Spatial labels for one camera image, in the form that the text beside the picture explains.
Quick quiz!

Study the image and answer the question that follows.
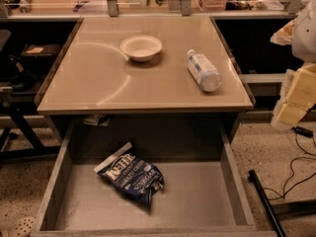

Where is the black cable on floor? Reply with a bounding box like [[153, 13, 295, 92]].
[[263, 125, 316, 201]]

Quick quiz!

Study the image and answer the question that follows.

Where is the black metal floor bar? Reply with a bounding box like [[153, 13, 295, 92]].
[[248, 170, 286, 237]]

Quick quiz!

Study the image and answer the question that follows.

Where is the black box on shelf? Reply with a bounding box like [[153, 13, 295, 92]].
[[21, 43, 61, 63]]

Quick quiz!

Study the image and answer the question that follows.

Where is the open grey drawer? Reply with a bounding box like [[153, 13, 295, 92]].
[[34, 117, 275, 237]]

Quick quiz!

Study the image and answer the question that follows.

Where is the blue chip bag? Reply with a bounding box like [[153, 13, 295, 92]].
[[94, 142, 165, 204]]

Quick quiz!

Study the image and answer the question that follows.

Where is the beige counter cabinet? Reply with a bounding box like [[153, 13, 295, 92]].
[[34, 15, 257, 143]]

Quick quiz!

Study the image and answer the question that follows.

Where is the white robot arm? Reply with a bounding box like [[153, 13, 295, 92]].
[[271, 0, 316, 129]]

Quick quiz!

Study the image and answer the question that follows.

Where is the white plastic bottle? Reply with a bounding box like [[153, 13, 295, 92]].
[[187, 49, 221, 93]]

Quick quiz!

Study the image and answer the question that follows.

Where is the white paper bowl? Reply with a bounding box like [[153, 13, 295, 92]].
[[120, 36, 162, 62]]

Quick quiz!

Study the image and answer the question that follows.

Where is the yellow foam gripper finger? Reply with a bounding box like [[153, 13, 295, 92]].
[[270, 19, 295, 45], [271, 63, 316, 129]]

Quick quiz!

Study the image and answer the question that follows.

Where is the white perforated clog shoe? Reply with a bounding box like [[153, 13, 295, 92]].
[[0, 217, 36, 237]]

